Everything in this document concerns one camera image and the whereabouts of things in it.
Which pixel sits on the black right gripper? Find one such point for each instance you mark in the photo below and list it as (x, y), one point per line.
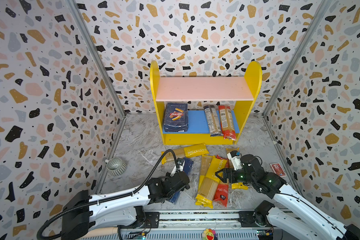
(234, 174)

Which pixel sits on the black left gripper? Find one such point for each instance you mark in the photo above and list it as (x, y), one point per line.
(168, 176)

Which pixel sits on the red spaghetti bag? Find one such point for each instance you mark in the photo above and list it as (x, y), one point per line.
(221, 195)
(227, 123)

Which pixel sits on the blue Barilla pasta box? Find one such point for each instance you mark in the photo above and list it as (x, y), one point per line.
(176, 118)

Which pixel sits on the dark label spaghetti bag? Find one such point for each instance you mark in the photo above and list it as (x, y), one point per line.
(213, 121)

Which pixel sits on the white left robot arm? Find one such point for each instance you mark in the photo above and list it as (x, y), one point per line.
(87, 212)

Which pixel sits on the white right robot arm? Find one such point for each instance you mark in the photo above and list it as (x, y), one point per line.
(310, 222)

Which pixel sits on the yellow Pastatime spaghetti bag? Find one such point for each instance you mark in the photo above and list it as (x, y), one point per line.
(231, 165)

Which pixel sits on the red bottom spaghetti bag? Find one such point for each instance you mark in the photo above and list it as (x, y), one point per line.
(221, 195)

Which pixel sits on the yellow spaghetti bag middle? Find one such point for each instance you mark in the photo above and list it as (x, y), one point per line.
(205, 163)

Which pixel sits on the yellow spaghetti bag front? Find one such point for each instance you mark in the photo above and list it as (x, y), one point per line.
(210, 182)

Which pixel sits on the yellow spaghetti bag lying crosswise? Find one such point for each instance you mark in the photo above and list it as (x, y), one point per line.
(186, 152)

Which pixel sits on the red card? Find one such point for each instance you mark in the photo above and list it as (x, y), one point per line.
(277, 169)

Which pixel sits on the smiling flower toy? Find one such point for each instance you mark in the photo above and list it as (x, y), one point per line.
(209, 234)

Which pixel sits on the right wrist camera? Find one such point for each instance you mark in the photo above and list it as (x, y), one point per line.
(235, 158)

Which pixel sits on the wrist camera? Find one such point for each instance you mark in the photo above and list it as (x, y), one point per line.
(235, 158)
(181, 163)

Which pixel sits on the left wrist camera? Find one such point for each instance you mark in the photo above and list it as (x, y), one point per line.
(181, 163)

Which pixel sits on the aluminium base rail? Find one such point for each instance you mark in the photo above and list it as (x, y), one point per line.
(190, 224)

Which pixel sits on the aluminium corner post right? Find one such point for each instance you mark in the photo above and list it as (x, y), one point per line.
(319, 15)

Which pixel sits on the aluminium corner post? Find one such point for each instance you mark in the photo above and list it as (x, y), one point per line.
(72, 5)
(319, 15)

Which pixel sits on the aluminium corner post left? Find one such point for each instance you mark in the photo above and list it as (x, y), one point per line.
(72, 5)

